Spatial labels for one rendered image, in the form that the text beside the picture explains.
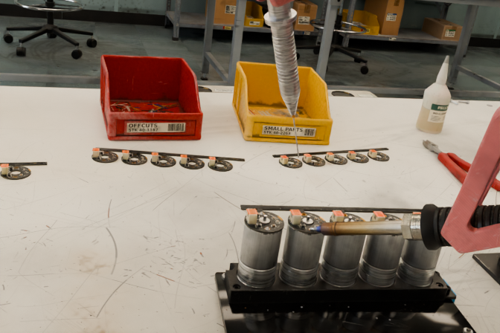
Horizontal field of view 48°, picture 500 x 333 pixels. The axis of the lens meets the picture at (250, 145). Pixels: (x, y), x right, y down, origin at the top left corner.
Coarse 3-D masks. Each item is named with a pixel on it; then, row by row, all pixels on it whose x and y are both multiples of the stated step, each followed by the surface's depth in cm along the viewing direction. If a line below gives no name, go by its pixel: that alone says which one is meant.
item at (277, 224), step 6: (258, 216) 36; (270, 216) 36; (276, 216) 36; (246, 222) 35; (258, 222) 35; (270, 222) 35; (276, 222) 35; (282, 222) 35; (252, 228) 34; (258, 228) 34; (264, 228) 34; (270, 228) 35; (276, 228) 35; (282, 228) 35
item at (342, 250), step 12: (336, 240) 36; (348, 240) 36; (360, 240) 36; (324, 252) 37; (336, 252) 36; (348, 252) 36; (360, 252) 36; (324, 264) 37; (336, 264) 36; (348, 264) 36; (324, 276) 37; (336, 276) 37; (348, 276) 37
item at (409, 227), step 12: (408, 216) 31; (324, 228) 34; (336, 228) 33; (348, 228) 33; (360, 228) 32; (372, 228) 32; (384, 228) 32; (396, 228) 31; (408, 228) 30; (408, 240) 31; (420, 240) 31
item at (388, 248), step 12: (372, 240) 37; (384, 240) 36; (396, 240) 36; (372, 252) 37; (384, 252) 36; (396, 252) 37; (360, 264) 38; (372, 264) 37; (384, 264) 37; (396, 264) 37; (360, 276) 38; (372, 276) 37; (384, 276) 37
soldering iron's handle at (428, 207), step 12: (432, 204) 30; (420, 216) 30; (432, 216) 30; (444, 216) 29; (480, 216) 28; (492, 216) 28; (420, 228) 30; (432, 228) 29; (432, 240) 29; (444, 240) 29
